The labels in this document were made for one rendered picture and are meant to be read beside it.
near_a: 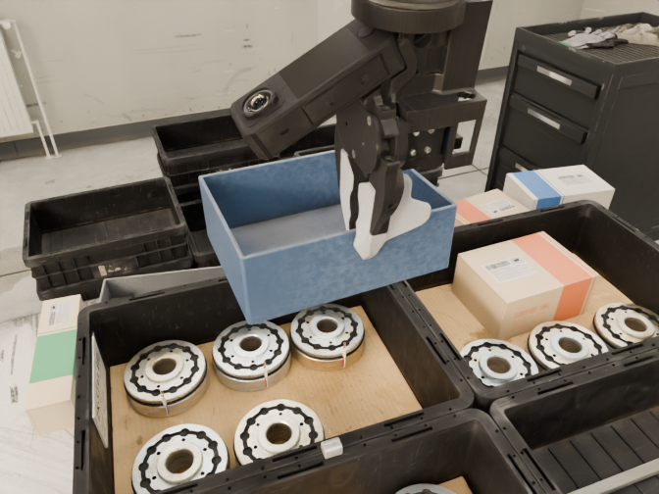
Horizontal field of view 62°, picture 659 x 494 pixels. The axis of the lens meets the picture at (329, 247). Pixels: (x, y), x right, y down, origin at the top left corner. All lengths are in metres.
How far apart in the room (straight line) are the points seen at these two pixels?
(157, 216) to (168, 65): 1.78
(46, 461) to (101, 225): 0.98
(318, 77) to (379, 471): 0.39
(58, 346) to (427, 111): 0.75
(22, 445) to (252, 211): 0.53
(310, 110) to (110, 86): 3.09
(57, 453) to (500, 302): 0.66
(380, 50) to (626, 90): 1.61
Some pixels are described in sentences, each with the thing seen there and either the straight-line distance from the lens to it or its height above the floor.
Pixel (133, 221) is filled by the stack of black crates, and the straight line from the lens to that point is 1.75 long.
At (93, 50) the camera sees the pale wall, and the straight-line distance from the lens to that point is 3.36.
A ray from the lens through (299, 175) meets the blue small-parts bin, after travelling 0.58.
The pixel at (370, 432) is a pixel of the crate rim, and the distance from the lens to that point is 0.57.
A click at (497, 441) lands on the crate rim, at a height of 0.93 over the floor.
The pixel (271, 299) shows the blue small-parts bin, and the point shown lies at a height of 1.09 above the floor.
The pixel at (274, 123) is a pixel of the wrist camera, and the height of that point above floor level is 1.26.
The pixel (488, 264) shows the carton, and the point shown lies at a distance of 0.83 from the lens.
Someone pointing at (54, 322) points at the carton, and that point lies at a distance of 1.02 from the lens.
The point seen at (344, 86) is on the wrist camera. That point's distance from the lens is 0.35.
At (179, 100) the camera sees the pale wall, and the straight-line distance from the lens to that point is 3.49.
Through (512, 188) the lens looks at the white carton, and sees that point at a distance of 1.32.
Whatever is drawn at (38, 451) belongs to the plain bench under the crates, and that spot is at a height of 0.70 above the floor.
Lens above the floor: 1.39
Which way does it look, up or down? 36 degrees down
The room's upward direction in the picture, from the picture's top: straight up
